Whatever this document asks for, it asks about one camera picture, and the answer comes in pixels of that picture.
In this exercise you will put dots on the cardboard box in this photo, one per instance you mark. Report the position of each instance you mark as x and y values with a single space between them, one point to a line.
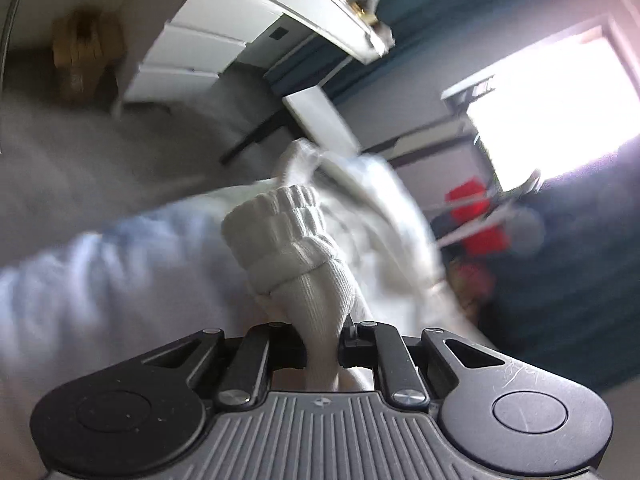
82 55

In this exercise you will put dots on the teal curtain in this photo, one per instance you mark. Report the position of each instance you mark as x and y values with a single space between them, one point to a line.
450 5

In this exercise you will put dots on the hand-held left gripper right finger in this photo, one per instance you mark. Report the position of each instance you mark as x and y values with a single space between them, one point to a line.
351 349

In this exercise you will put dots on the white desk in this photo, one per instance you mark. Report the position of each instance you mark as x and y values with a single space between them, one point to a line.
320 0

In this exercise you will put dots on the white flat panel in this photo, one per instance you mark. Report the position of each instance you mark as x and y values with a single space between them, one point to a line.
322 120

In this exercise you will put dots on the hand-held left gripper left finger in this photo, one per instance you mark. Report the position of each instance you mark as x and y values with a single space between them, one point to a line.
286 349

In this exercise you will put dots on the white drawer cabinet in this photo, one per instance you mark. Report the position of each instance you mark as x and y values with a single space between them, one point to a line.
192 35

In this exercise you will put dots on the bright window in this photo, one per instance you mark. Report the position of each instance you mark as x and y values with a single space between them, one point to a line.
555 110

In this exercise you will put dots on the red cloth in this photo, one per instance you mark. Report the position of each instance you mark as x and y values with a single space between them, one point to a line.
477 215

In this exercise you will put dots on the dark cloth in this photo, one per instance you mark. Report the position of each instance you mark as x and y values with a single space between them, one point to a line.
575 280

